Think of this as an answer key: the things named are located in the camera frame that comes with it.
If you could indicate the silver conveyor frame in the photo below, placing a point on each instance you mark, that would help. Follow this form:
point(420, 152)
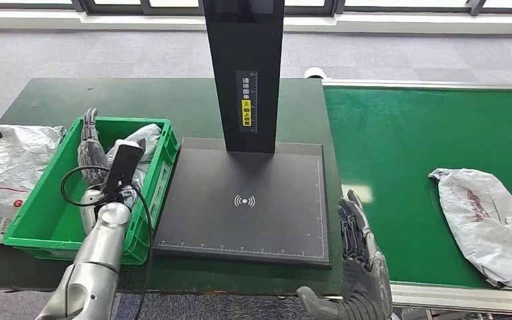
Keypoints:
point(415, 84)

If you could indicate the white conveyor roller end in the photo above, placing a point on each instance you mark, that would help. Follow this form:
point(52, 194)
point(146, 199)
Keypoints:
point(314, 71)

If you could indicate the black inbound scanning machine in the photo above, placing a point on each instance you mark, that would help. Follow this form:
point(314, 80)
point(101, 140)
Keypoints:
point(247, 221)

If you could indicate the grey plastic parcel bag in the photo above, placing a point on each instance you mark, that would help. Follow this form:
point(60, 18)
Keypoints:
point(490, 221)
point(148, 137)

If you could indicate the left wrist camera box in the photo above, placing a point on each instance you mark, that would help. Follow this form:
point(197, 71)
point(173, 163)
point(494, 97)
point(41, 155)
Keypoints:
point(121, 168)

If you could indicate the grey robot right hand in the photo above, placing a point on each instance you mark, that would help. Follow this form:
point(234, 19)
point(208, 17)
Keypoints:
point(368, 287)

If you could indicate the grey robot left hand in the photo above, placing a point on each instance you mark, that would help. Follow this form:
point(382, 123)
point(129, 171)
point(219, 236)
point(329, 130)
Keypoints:
point(91, 159)

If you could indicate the green conveyor belt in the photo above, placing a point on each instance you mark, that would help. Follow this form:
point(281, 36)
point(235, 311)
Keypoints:
point(393, 141)

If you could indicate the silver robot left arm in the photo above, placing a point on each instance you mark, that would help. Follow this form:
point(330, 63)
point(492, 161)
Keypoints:
point(92, 256)

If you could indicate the green plastic crate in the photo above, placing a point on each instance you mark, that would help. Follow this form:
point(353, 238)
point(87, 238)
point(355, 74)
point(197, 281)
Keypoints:
point(53, 221)

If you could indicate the dark green table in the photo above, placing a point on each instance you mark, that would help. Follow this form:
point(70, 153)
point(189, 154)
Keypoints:
point(150, 101)

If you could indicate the large white printed sack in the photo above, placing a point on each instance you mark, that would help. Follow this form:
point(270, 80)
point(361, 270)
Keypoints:
point(8, 168)

